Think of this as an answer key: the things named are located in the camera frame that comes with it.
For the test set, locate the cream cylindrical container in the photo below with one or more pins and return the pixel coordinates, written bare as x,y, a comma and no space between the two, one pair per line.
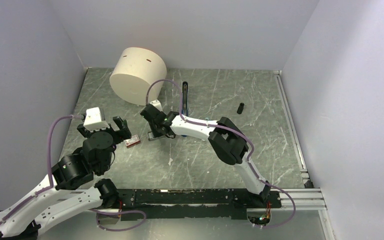
136,70

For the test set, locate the red white staple box sleeve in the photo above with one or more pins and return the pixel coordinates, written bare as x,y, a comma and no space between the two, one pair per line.
132,142

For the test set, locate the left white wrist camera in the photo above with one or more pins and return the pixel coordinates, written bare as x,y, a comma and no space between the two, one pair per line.
95,119

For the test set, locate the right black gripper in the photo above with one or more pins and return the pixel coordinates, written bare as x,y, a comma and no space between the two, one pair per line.
156,133

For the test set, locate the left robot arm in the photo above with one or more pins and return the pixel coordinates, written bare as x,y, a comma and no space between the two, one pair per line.
59,197

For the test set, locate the small black cylinder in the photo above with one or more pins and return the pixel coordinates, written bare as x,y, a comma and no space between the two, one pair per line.
240,108

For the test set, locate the blue stapler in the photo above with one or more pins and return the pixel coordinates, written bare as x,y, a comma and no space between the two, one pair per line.
184,105

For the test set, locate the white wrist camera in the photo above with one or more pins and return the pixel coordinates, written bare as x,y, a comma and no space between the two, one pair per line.
95,119
157,104

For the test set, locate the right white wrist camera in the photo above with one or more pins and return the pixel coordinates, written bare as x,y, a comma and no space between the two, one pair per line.
157,104

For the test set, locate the staple box tray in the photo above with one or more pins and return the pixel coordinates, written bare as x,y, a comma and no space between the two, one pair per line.
151,136

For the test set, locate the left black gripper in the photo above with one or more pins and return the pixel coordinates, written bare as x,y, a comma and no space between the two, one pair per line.
123,133

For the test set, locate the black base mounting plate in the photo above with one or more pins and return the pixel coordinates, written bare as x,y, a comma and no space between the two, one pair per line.
230,203

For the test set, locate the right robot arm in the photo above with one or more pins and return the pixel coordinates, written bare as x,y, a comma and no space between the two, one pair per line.
229,144

